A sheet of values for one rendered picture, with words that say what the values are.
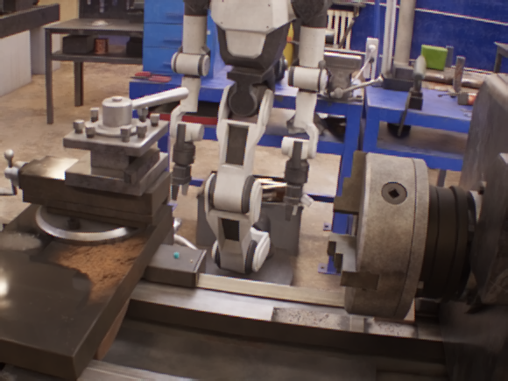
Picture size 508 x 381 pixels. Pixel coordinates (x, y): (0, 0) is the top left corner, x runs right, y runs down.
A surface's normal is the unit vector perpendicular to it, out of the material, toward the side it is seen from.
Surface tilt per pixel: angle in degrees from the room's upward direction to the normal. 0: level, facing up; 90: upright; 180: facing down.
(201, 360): 10
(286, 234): 90
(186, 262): 0
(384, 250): 73
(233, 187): 66
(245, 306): 0
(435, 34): 90
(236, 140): 80
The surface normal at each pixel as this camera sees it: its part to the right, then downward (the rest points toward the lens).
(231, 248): -0.09, -0.60
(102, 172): 0.06, -0.91
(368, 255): -0.15, 0.15
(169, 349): 0.40, -0.76
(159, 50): -0.17, 0.39
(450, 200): 0.01, -0.76
